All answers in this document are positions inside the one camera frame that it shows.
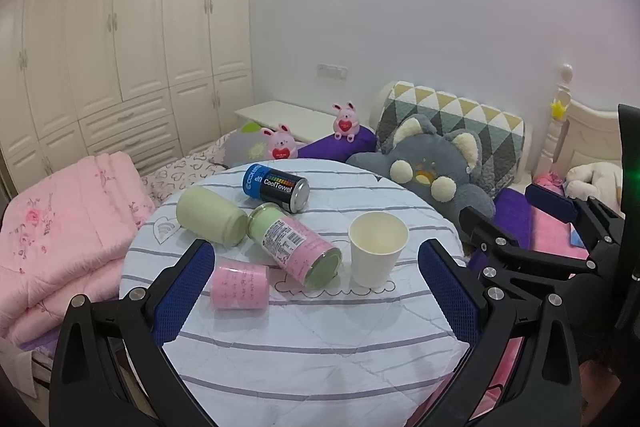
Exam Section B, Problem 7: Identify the white bedside table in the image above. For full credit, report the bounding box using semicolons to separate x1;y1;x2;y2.
233;100;346;143

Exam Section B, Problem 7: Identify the pink bedsheet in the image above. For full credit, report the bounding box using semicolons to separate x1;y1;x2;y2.
530;201;591;253

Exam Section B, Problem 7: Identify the purple blanket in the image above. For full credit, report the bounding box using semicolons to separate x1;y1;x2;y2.
467;186;536;273

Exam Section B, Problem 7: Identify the grey flower pillow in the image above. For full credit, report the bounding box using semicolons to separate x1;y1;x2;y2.
222;121;281;168

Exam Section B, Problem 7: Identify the grey cat plush cushion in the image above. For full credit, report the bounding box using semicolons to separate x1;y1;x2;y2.
345;114;496;221

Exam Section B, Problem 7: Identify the pink and green bottle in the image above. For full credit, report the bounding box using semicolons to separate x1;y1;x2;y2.
248;202;344;292

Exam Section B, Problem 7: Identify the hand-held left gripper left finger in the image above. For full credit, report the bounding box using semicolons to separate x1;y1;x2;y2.
48;239;217;427

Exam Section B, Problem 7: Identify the cream wardrobe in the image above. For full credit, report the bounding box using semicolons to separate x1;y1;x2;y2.
0;0;254;188

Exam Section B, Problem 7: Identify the triangle pattern headboard cover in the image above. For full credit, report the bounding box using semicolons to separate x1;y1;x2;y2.
374;80;532;198

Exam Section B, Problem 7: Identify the blue and black can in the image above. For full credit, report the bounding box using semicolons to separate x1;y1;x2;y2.
242;162;311;214

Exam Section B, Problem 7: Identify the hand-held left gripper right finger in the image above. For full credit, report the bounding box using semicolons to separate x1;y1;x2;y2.
418;240;584;427

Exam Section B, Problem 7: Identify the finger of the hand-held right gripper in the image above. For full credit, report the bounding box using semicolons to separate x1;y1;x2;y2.
524;184;627;269
458;205;602;284

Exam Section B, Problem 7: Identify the white plush toy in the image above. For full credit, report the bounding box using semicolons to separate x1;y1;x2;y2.
564;161;624;200

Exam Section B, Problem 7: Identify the pink bunny plush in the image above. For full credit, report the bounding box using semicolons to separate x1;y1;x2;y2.
332;101;362;142
258;124;300;162

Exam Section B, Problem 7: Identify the light green bottle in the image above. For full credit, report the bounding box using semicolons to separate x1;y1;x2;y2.
175;185;251;248

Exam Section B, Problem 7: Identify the purple pillow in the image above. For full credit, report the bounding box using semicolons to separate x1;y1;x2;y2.
297;126;377;160

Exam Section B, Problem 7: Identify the heart print bedsheet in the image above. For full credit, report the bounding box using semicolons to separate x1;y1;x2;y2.
142;134;236;208

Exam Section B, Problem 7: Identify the pink floral quilt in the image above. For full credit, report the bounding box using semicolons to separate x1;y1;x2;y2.
0;154;157;351

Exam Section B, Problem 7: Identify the white paper cup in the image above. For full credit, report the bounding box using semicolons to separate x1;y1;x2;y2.
348;212;409;288

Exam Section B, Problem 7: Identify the cream bed headboard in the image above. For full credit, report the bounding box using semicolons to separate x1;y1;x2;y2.
532;63;626;188

